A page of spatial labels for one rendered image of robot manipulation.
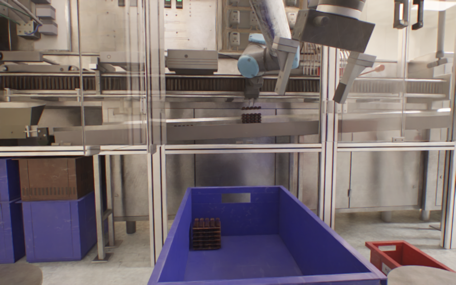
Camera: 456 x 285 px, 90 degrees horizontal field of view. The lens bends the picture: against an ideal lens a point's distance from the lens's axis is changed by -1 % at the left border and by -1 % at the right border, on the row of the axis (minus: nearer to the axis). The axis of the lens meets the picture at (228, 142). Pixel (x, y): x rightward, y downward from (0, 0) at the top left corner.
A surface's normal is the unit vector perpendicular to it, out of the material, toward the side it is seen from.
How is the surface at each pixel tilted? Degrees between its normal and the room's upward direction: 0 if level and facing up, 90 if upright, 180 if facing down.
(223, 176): 90
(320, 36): 114
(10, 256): 90
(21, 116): 79
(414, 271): 0
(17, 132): 90
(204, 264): 0
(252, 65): 131
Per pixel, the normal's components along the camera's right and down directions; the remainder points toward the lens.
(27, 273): 0.00, -1.00
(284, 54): 0.11, 0.47
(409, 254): -1.00, 0.00
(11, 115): 0.09, -0.12
